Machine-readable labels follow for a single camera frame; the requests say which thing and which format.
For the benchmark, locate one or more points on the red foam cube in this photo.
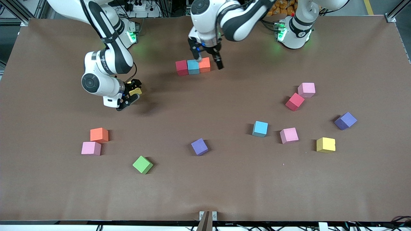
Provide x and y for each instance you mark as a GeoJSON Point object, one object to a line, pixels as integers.
{"type": "Point", "coordinates": [294, 102]}
{"type": "Point", "coordinates": [181, 68]}

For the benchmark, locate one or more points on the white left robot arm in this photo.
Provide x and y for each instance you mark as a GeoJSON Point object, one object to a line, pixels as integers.
{"type": "Point", "coordinates": [205, 22]}

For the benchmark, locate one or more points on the white power strip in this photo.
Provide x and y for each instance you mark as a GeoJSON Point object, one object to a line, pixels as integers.
{"type": "Point", "coordinates": [141, 8]}

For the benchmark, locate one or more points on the orange foam cube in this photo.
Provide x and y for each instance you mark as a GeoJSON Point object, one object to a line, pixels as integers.
{"type": "Point", "coordinates": [99, 135]}
{"type": "Point", "coordinates": [204, 65]}

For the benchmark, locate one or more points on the yellow foam cube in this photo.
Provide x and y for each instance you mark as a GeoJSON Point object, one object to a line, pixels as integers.
{"type": "Point", "coordinates": [136, 92]}
{"type": "Point", "coordinates": [326, 145]}

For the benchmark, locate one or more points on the metal table edge bracket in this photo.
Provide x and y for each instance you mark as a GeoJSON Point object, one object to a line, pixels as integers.
{"type": "Point", "coordinates": [201, 215]}

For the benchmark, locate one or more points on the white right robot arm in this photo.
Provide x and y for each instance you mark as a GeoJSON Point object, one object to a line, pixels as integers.
{"type": "Point", "coordinates": [107, 87]}

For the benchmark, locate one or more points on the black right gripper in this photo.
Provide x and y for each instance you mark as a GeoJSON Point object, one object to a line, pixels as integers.
{"type": "Point", "coordinates": [129, 89]}

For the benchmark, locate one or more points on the pink foam cube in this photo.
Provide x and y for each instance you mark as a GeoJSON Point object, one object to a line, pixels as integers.
{"type": "Point", "coordinates": [289, 135]}
{"type": "Point", "coordinates": [306, 90]}
{"type": "Point", "coordinates": [91, 149]}

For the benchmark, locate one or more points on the white plastic box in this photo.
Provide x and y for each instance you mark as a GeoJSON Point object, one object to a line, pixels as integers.
{"type": "Point", "coordinates": [322, 227]}

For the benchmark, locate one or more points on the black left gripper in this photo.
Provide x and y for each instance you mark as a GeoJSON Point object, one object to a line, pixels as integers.
{"type": "Point", "coordinates": [207, 49]}

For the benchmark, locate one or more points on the green foam cube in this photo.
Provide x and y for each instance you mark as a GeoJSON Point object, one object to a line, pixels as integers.
{"type": "Point", "coordinates": [142, 165]}

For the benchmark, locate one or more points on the blue foam cube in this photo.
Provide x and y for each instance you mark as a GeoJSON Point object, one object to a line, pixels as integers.
{"type": "Point", "coordinates": [193, 68]}
{"type": "Point", "coordinates": [260, 129]}

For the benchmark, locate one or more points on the purple foam cube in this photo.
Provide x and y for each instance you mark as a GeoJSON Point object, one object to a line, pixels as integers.
{"type": "Point", "coordinates": [199, 147]}
{"type": "Point", "coordinates": [345, 121]}

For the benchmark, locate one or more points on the orange fruit net bag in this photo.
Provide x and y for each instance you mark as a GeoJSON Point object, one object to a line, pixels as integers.
{"type": "Point", "coordinates": [285, 6]}

